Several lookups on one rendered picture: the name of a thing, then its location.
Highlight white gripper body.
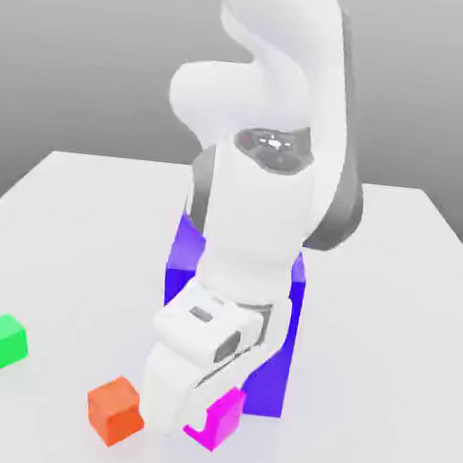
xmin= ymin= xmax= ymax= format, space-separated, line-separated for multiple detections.
xmin=136 ymin=336 xmax=266 ymax=445

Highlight small orange cube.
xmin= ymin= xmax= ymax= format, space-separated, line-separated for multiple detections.
xmin=81 ymin=372 xmax=150 ymax=451

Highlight large blue box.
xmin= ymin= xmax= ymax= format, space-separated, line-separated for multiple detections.
xmin=151 ymin=208 xmax=313 ymax=421

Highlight small magenta cube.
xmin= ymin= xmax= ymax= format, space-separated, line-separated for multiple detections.
xmin=181 ymin=382 xmax=248 ymax=456

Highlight small green cube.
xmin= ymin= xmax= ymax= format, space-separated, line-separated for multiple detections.
xmin=0 ymin=312 xmax=34 ymax=375

